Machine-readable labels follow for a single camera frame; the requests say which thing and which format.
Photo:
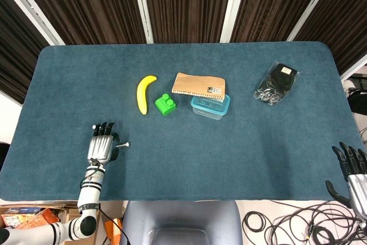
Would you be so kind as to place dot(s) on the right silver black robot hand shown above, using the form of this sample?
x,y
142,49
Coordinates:
x,y
357,190

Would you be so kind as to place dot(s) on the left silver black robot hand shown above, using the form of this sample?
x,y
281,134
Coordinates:
x,y
99,147

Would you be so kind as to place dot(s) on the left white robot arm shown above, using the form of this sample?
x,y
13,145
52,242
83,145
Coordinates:
x,y
89,193

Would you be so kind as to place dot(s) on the yellow banana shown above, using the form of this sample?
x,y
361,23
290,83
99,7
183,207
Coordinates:
x,y
142,95

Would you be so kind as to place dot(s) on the open cardboard box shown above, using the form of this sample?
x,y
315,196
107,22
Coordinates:
x,y
66,213

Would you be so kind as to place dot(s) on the green toy building block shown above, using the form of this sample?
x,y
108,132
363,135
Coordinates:
x,y
164,106

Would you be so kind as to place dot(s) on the black equipment beside table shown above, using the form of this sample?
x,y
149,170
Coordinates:
x,y
357,98

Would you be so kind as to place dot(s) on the orange printed carton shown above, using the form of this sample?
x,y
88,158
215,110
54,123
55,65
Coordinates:
x,y
40,218

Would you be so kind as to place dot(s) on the teal table cloth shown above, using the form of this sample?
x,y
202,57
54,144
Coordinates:
x,y
200,156

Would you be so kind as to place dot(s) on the grey blue chair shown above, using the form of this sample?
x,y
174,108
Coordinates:
x,y
180,219

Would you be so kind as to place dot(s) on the brown spiral notebook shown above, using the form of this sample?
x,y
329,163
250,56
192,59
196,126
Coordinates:
x,y
198,84

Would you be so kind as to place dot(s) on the clear container with blue rim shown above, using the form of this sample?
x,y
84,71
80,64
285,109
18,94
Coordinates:
x,y
210,110

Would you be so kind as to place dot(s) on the brown folding screen panel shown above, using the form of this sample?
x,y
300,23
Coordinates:
x,y
344,21
17,55
86,4
272,4
186,4

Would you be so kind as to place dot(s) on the black item in plastic bag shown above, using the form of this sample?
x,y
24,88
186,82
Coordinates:
x,y
275,84

